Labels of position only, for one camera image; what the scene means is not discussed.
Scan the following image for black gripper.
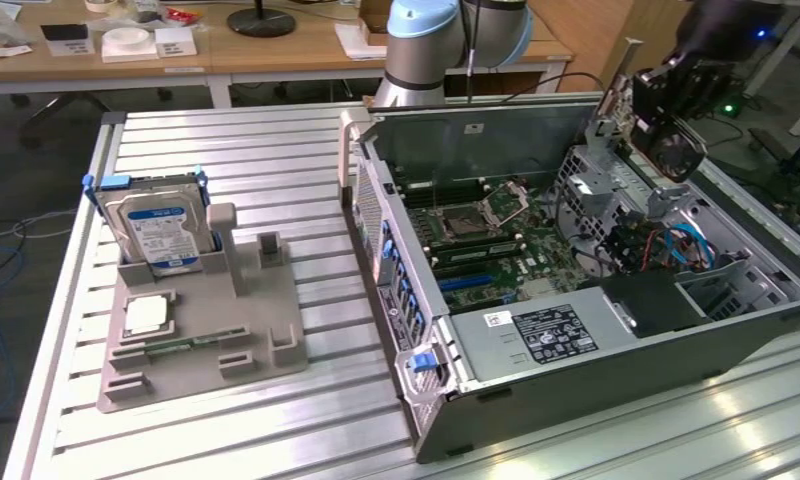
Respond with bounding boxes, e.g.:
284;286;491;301
665;47;748;124

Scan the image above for black graphics card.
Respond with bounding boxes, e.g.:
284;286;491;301
584;37;709;184

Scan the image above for green motherboard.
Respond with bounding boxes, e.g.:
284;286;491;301
399;169;615;309

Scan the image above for black plastic cover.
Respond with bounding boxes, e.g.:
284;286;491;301
603;272;708;334

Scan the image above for metal CPU socket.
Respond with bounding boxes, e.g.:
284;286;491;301
439;179;532;239

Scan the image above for installed dark RAM stick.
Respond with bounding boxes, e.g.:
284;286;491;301
429;241;519;266

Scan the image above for cardboard box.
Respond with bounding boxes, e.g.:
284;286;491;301
356;0;401;34

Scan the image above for blue expansion slot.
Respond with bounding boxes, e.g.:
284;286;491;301
439;272;496;293

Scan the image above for grey power supply unit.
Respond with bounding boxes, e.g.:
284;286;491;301
449;287;641;384

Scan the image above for open grey PC case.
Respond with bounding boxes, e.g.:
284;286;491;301
337;92;800;464

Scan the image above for black round lamp base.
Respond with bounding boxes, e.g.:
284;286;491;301
225;0;298;39

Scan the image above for plain white box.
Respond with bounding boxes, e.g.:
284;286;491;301
153;27;197;59

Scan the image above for grey plastic parts rack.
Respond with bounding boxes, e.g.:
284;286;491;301
94;202;312;415

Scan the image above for hard disk in blue caddy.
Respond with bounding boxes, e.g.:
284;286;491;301
81;164;214;276

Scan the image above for green RAM stick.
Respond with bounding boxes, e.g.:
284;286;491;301
142;335;225;356

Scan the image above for silver CPU chip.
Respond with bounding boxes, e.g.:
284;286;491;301
124;298;173;332

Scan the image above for white box with black top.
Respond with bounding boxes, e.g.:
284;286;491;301
38;23;98;57

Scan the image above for clear plastic bags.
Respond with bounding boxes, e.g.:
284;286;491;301
0;2;36;46

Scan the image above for white table frame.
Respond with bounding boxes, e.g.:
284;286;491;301
739;9;800;136

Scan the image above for blue disk wire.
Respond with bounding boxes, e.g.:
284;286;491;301
664;223;716;275

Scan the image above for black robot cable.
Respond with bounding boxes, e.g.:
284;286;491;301
464;0;607;106

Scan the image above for grey floor cable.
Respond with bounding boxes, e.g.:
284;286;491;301
0;208;81;241

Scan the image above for blue floor cable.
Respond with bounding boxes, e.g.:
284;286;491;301
0;239;29;427

